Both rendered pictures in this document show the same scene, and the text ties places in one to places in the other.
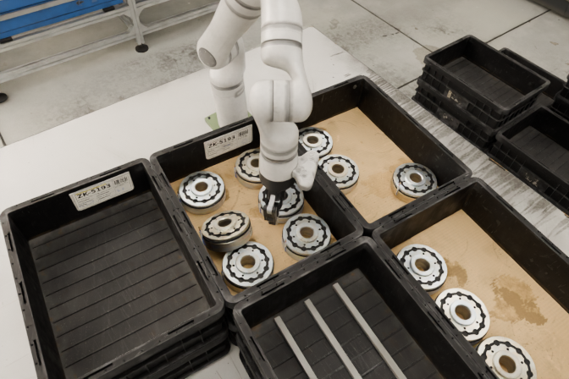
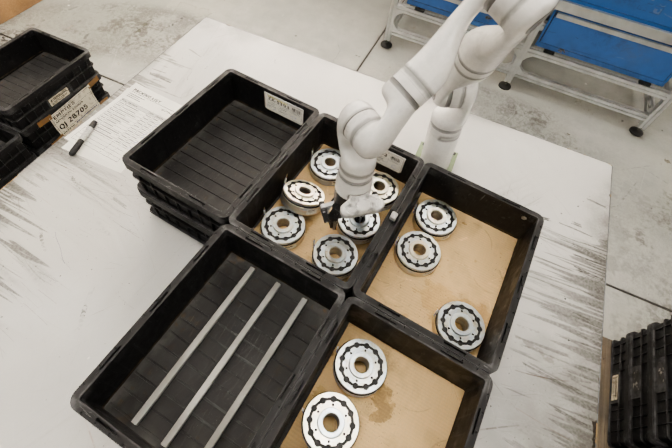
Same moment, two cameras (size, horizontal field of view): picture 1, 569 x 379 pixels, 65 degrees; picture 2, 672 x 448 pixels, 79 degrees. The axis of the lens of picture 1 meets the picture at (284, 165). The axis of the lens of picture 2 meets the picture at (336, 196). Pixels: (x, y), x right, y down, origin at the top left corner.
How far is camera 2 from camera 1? 0.47 m
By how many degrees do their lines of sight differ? 34
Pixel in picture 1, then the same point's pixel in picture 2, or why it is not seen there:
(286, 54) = (390, 96)
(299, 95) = (366, 132)
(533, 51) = not seen: outside the picture
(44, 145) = (325, 71)
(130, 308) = (217, 176)
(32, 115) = (388, 69)
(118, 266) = (242, 153)
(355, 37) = not seen: outside the picture
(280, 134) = (350, 156)
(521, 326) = not seen: outside the picture
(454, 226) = (437, 389)
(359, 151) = (463, 263)
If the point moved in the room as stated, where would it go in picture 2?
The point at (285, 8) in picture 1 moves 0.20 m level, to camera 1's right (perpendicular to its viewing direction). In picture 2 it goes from (425, 62) to (507, 152)
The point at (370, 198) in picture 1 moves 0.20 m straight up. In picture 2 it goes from (414, 294) to (441, 254)
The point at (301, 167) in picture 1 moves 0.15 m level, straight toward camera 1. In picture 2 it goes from (358, 199) to (286, 222)
